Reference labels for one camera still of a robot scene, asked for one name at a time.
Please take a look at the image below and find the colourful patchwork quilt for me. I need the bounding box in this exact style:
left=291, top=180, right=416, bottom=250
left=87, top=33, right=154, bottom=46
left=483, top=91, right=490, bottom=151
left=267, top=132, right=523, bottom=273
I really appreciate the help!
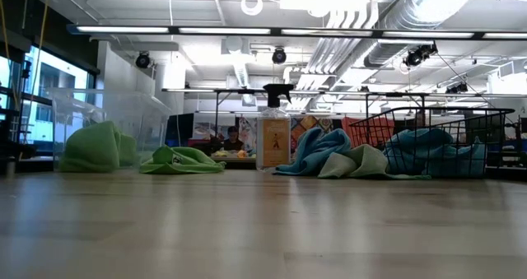
left=238, top=114, right=335, bottom=163

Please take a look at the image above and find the black background workstation frame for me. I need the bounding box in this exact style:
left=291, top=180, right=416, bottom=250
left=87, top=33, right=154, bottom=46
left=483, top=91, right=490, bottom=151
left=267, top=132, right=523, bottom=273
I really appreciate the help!
left=162, top=87, right=527, bottom=138

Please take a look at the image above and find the blue microfiber towel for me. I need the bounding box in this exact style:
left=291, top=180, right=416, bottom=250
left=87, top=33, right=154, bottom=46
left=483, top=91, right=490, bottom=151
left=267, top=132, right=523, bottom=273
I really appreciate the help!
left=273, top=127, right=353, bottom=177
left=427, top=137, right=487, bottom=178
left=383, top=128, right=456, bottom=177

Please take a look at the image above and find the orange cloth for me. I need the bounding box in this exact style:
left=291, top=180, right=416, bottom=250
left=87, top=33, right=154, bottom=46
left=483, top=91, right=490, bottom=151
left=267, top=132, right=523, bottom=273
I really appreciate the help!
left=341, top=116, right=396, bottom=148

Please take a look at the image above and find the yellow cable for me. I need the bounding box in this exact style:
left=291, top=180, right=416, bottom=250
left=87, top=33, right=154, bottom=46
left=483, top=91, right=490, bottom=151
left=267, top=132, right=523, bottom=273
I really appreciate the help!
left=18, top=0, right=51, bottom=146

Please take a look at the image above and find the black wire basket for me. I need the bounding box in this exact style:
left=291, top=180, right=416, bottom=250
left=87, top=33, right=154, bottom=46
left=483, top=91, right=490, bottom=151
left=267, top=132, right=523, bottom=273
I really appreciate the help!
left=348, top=106, right=515, bottom=179

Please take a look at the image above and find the pale green microfiber towel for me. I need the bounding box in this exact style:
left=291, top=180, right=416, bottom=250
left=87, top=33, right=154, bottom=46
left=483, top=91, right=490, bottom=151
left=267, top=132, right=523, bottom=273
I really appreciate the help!
left=316, top=143, right=432, bottom=180

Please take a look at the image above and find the clear spray bottle orange label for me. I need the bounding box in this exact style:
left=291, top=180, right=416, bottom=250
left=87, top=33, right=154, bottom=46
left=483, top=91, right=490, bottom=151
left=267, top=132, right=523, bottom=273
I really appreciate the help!
left=255, top=83, right=296, bottom=173

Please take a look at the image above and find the person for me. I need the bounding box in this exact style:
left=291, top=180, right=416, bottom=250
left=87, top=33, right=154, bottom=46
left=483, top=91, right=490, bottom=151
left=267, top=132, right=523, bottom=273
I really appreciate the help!
left=222, top=125, right=246, bottom=151

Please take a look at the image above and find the black ceiling spotlight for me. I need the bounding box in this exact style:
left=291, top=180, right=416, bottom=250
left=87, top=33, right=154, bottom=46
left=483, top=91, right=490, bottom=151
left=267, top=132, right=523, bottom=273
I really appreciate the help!
left=134, top=51, right=152, bottom=69
left=403, top=43, right=438, bottom=68
left=446, top=82, right=469, bottom=95
left=271, top=47, right=288, bottom=65

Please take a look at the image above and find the black overhead LED light bar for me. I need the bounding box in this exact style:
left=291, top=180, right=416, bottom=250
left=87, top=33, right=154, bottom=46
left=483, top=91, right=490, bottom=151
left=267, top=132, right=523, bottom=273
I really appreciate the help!
left=68, top=23, right=527, bottom=41

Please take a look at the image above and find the clear plastic bin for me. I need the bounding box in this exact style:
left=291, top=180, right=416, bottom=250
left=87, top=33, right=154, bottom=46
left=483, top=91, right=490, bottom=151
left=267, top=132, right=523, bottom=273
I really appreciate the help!
left=45, top=86, right=173, bottom=174

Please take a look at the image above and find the black monitor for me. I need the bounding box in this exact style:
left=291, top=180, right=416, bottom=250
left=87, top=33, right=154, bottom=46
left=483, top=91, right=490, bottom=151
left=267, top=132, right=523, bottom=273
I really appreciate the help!
left=165, top=113, right=194, bottom=147

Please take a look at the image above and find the round silver ventilation duct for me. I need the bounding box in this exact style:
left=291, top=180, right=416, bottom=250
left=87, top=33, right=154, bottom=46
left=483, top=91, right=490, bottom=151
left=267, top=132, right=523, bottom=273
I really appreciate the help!
left=364, top=0, right=478, bottom=68

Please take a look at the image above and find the white hanging ring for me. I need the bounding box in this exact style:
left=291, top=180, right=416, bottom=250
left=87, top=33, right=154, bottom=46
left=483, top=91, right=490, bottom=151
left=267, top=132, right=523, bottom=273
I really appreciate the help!
left=240, top=0, right=264, bottom=16

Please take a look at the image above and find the white ceiling pipe bundle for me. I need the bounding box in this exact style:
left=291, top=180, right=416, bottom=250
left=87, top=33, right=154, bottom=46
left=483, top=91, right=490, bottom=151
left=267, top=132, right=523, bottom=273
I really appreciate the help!
left=283, top=7, right=380, bottom=111

